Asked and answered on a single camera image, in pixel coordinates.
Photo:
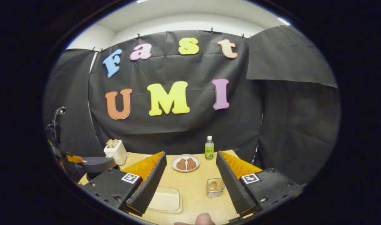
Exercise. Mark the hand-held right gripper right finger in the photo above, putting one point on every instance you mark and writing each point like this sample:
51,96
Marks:
234,187

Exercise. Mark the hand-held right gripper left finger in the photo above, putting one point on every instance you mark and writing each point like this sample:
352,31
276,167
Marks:
148,187

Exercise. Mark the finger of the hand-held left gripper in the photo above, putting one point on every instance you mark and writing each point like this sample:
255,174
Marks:
74,158

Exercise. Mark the clear tray of rice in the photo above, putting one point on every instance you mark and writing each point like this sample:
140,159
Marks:
165,201

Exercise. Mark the dark grey rice cooker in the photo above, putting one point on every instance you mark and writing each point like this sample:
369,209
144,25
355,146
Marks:
98,164

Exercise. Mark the toast slice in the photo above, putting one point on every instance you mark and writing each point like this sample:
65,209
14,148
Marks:
115,142
109,143

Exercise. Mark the brown meat piece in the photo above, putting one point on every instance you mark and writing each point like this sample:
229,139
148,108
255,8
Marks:
191,163
181,164

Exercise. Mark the white toaster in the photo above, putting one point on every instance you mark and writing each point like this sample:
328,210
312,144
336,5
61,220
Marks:
117,154

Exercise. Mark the green drink bottle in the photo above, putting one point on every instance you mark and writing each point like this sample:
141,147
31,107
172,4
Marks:
209,150

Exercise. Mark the white round plate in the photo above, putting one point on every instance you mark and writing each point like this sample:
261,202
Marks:
185,156

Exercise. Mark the black backdrop cloth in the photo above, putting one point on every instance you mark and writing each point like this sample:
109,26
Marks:
193,125

